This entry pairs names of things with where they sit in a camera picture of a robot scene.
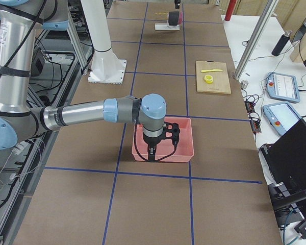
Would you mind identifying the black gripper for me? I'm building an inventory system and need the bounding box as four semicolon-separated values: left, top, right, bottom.
143;131;163;161

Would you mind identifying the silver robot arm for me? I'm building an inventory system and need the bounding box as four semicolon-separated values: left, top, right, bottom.
0;1;167;161

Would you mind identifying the pink plastic bin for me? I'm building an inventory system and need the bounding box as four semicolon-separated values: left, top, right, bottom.
136;117;194;162

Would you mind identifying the yellow lemon slice toy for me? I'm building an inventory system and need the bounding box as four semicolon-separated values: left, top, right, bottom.
203;74;214;84

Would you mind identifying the bamboo cutting board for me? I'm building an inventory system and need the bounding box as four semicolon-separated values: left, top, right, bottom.
195;61;231;94

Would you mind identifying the yellow plastic knife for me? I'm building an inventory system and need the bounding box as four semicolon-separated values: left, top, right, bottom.
200;68;223;73

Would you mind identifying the small metal cylinder weight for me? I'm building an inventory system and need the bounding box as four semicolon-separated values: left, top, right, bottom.
240;80;248;90

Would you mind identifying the white rectangular tray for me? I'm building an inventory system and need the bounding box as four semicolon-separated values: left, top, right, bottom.
155;23;181;31

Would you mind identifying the teach pendant near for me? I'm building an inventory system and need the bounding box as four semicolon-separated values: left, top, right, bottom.
262;102;302;136

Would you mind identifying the teach pendant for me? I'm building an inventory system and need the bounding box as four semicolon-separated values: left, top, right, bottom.
267;72;300;103
262;102;302;136

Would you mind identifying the black laptop monitor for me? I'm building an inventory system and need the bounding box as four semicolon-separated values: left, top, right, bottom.
260;119;306;191

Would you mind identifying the teach pendant far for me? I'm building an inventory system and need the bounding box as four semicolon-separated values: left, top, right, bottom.
267;72;300;103

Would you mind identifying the black cylinder bottle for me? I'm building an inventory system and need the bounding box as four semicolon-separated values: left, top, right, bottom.
271;30;292;56

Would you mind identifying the red cylinder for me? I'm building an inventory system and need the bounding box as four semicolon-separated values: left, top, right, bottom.
224;0;237;21

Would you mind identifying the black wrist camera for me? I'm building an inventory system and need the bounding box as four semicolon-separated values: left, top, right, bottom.
162;122;181;146

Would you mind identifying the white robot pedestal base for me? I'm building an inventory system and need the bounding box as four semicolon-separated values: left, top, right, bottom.
81;0;127;84

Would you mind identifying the aluminium frame post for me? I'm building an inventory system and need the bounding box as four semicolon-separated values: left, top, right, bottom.
233;0;278;81

